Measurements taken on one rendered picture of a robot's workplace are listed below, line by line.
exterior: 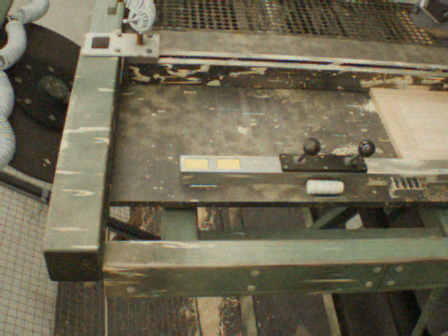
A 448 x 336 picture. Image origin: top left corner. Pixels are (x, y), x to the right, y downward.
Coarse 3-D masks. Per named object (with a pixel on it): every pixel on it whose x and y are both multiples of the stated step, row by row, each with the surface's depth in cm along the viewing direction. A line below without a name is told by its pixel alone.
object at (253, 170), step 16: (208, 160) 116; (240, 160) 117; (256, 160) 117; (272, 160) 118; (368, 160) 121; (384, 160) 122; (400, 160) 122; (416, 160) 123; (432, 160) 124; (192, 176) 114; (208, 176) 114; (224, 176) 115; (240, 176) 115; (256, 176) 116; (272, 176) 116; (288, 176) 117; (304, 176) 117; (320, 176) 117; (336, 176) 118; (352, 176) 118; (368, 176) 119; (384, 176) 119; (400, 176) 120; (416, 176) 120; (432, 176) 121
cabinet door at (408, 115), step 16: (384, 96) 144; (400, 96) 145; (416, 96) 146; (432, 96) 147; (384, 112) 139; (400, 112) 140; (416, 112) 141; (432, 112) 142; (400, 128) 135; (416, 128) 136; (432, 128) 137; (400, 144) 130; (416, 144) 131; (432, 144) 132
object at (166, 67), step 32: (128, 0) 125; (128, 64) 135; (160, 64) 136; (192, 64) 137; (224, 64) 138; (256, 64) 139; (288, 64) 141; (320, 64) 144; (352, 64) 145; (384, 64) 146; (416, 64) 149
